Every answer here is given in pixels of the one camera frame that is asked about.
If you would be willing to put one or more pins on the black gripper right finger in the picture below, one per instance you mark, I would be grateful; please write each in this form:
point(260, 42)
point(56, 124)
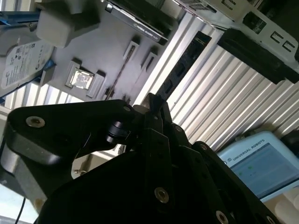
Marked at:
point(203, 172)

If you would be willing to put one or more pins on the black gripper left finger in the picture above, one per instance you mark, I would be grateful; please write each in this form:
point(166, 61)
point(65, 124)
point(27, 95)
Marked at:
point(58, 130)

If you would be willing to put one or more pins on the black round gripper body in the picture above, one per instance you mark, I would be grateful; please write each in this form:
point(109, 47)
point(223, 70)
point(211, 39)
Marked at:
point(105, 193)

